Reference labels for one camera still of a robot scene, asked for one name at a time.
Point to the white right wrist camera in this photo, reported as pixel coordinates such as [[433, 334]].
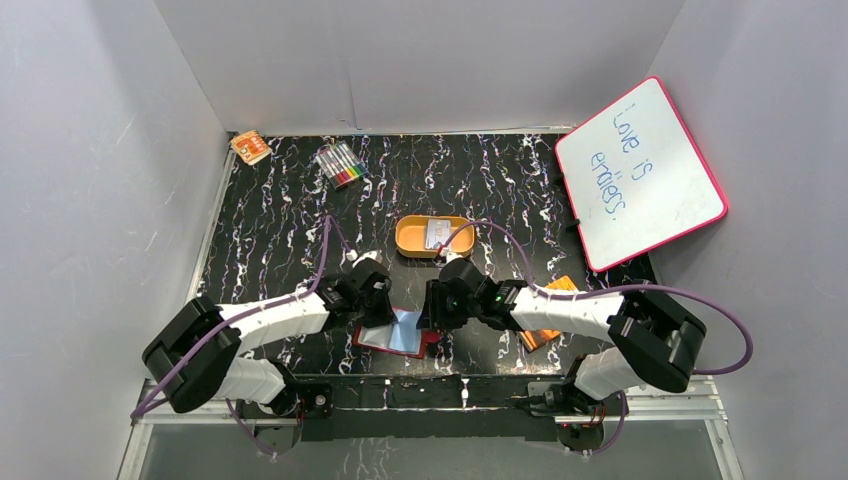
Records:
[[447, 255]]

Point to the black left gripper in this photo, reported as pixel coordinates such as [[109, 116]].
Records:
[[382, 312]]

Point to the silver credit card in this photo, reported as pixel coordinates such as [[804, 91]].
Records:
[[437, 233]]

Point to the orange oval tray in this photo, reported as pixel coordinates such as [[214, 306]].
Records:
[[410, 236]]

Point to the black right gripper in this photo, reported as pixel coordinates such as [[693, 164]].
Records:
[[433, 315]]

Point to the pink framed whiteboard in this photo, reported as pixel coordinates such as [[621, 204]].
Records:
[[635, 178]]

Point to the pack of coloured markers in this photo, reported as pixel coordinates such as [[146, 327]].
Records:
[[340, 165]]

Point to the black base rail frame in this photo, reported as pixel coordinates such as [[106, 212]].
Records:
[[337, 407]]

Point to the red leather card holder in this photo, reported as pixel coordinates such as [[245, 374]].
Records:
[[401, 337]]

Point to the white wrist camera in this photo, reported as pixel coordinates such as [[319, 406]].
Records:
[[354, 257], [447, 255]]

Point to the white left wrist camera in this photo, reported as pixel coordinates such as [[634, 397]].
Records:
[[354, 257]]

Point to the small orange card box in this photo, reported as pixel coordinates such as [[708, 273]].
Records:
[[250, 147]]

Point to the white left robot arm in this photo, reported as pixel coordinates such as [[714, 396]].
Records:
[[200, 355]]

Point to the orange book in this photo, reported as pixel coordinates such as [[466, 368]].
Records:
[[535, 340]]

